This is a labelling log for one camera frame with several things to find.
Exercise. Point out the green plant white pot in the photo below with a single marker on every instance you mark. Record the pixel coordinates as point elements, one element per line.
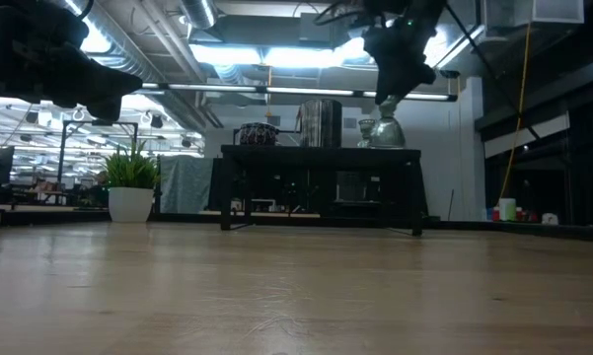
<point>130,197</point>

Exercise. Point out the silver ceiling air duct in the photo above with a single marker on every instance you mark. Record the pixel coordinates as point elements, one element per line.
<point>200,12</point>

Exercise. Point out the red small container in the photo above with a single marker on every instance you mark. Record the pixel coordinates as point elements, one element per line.
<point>496,215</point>

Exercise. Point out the purple floral candle tin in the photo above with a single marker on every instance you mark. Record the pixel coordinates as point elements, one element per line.
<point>258,134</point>

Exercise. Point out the clear ribbed glass candlestick holder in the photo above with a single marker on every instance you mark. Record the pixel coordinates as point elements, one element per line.
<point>389,134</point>
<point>366,134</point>

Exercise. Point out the black perforated metal shelf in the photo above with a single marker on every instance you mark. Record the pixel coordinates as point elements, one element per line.
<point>320,155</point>

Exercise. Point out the black monitor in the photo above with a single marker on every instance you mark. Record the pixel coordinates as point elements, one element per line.
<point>2,165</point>

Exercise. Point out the white plastic container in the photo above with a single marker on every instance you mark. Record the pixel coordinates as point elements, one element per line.
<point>507,209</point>

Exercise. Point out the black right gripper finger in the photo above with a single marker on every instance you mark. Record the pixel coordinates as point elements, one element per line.
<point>419,71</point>
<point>387,76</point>

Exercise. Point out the black aluminium table frame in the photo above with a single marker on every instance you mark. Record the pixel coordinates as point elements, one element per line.
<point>54,217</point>

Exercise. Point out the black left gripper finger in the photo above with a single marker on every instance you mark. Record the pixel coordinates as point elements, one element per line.
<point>103,91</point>
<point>94,71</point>

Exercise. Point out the grey square wall panel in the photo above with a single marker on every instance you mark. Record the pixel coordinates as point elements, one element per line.
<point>350,123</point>

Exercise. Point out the long LED light bar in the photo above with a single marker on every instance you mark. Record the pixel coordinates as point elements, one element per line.
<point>306,92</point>

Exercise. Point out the grey cloth cover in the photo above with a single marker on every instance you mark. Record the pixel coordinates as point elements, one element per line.
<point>185,185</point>

